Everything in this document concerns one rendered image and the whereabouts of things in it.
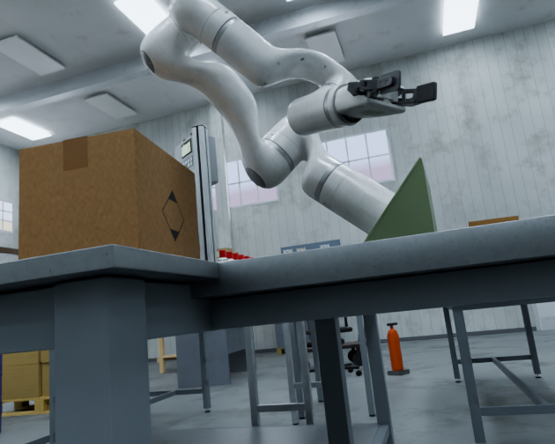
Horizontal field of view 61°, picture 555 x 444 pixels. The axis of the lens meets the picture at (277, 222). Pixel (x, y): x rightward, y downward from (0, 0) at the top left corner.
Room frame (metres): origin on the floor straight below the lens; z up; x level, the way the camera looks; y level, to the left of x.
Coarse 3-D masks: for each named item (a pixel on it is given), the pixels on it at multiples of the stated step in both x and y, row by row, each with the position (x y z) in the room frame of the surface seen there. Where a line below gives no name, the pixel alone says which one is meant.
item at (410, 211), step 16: (416, 176) 0.94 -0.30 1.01; (400, 192) 0.95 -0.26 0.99; (416, 192) 0.94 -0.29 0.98; (400, 208) 0.95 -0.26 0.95; (416, 208) 0.94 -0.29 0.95; (432, 208) 1.05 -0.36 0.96; (384, 224) 0.97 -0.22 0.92; (400, 224) 0.96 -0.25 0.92; (416, 224) 0.95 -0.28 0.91; (432, 224) 0.93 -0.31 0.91; (368, 240) 0.98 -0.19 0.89
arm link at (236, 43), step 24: (240, 24) 0.88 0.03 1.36; (216, 48) 0.90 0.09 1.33; (240, 48) 0.88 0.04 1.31; (264, 48) 0.88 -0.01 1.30; (288, 48) 0.90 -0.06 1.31; (240, 72) 0.92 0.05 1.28; (264, 72) 0.89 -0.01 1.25; (288, 72) 0.92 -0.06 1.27; (312, 72) 0.94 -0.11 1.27; (336, 72) 0.92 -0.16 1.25
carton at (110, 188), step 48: (48, 144) 0.83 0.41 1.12; (96, 144) 0.81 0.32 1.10; (144, 144) 0.83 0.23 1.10; (48, 192) 0.83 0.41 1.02; (96, 192) 0.81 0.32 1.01; (144, 192) 0.82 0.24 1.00; (192, 192) 1.06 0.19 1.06; (48, 240) 0.83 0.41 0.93; (96, 240) 0.81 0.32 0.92; (144, 240) 0.82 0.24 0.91; (192, 240) 1.04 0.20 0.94
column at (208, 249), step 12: (192, 132) 1.68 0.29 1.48; (204, 132) 1.69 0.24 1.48; (204, 144) 1.67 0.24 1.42; (204, 156) 1.67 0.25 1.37; (204, 168) 1.66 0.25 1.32; (204, 180) 1.67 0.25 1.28; (204, 192) 1.67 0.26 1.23; (204, 204) 1.67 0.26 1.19; (204, 216) 1.67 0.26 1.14; (204, 228) 1.68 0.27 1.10; (204, 240) 1.68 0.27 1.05; (204, 252) 1.67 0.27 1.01; (216, 252) 1.70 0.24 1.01
